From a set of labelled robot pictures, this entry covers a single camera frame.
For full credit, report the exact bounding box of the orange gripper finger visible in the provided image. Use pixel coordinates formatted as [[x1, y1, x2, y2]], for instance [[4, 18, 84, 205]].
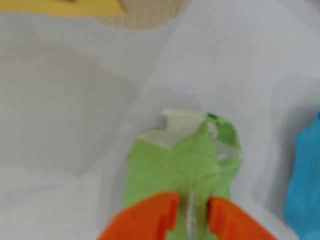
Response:
[[208, 196, 277, 240], [97, 191, 181, 240]]

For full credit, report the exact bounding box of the green paper wad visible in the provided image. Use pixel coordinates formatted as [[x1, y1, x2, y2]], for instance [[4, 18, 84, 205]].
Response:
[[124, 107, 245, 240]]

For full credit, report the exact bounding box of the blue paper wad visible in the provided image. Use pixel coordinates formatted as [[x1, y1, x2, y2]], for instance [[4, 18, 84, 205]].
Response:
[[283, 109, 320, 240]]

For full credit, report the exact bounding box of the paper cup orange bin tag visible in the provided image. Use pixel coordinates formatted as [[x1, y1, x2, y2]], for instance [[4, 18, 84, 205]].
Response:
[[117, 0, 187, 30]]

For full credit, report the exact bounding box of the yellow welcome sign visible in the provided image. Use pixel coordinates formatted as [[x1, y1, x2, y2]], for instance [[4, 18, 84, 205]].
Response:
[[0, 0, 126, 18]]

